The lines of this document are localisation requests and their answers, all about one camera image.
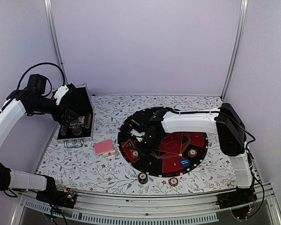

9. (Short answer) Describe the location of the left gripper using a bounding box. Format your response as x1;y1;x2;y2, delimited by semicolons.
30;96;79;125

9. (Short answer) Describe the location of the blue small blind button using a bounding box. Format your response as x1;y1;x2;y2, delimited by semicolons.
179;158;190;167

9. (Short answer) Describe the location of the orange poker chip stack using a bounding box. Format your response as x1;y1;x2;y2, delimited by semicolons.
168;177;178;187

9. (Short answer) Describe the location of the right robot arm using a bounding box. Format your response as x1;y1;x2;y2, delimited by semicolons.
131;103;258;209

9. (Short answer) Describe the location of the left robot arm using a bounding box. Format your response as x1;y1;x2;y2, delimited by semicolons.
0;74;78;210

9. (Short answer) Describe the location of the round red black poker mat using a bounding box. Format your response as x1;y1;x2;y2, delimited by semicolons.
118;107;208;177

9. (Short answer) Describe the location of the aluminium poker case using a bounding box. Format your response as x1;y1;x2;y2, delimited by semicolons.
57;83;94;149

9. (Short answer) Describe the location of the dark poker chip stack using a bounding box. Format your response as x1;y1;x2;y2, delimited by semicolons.
138;172;148;184

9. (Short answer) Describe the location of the red playing card deck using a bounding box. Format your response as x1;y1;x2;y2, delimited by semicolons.
94;139;114;155

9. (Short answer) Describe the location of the floral table cloth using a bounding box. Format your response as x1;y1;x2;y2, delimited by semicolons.
37;96;237;196

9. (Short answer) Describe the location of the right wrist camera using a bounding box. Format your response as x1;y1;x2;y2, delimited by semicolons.
130;119;147;143

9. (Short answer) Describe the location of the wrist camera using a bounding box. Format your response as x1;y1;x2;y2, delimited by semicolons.
130;119;147;143
52;83;76;105

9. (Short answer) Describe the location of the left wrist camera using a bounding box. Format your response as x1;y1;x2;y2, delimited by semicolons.
52;83;76;105

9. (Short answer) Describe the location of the front aluminium rail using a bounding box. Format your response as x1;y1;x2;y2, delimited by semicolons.
11;183;281;225

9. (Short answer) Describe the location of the left aluminium frame post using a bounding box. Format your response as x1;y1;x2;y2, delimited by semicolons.
44;0;68;84

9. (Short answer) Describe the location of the aluminium frame post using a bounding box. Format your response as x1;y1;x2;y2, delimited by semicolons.
221;0;249;101
44;0;68;84

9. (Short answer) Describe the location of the right aluminium frame post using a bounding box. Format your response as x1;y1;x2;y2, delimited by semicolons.
221;0;249;101

